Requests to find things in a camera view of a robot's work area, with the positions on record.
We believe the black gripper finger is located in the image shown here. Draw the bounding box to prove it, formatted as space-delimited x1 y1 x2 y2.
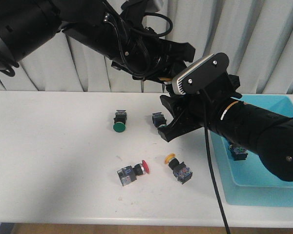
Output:
158 115 203 142
160 95 185 117

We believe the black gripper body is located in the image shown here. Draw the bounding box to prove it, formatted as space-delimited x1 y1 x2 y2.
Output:
111 0 195 83
171 73 242 122

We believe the red push button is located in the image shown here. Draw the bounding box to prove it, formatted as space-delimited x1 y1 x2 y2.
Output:
229 143 248 161
117 160 149 186

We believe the yellow push button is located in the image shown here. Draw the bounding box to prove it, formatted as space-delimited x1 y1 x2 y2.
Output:
158 78 173 85
164 154 193 184

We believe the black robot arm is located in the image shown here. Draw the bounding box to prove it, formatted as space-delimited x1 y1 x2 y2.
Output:
158 73 293 182
0 0 204 141

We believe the blue plastic box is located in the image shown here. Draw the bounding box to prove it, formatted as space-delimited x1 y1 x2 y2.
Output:
211 95 293 207

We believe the right green push button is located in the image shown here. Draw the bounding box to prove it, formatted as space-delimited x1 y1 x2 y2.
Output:
152 112 167 128

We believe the green push button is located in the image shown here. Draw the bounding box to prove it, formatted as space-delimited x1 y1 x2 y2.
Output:
113 110 127 133
152 112 167 128

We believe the lying yellow push button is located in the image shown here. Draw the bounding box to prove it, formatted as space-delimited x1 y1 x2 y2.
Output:
164 154 193 184

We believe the left green push button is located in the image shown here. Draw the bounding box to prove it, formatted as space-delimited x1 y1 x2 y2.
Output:
113 110 127 133

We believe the lying red push button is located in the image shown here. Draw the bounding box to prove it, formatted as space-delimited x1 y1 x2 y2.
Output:
117 160 149 186

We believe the white pleated curtain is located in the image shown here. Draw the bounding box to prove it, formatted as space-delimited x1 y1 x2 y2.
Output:
0 0 293 94

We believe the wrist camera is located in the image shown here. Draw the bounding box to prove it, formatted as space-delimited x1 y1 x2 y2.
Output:
171 53 230 95

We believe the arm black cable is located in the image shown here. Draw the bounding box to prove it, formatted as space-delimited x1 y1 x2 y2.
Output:
101 12 173 76

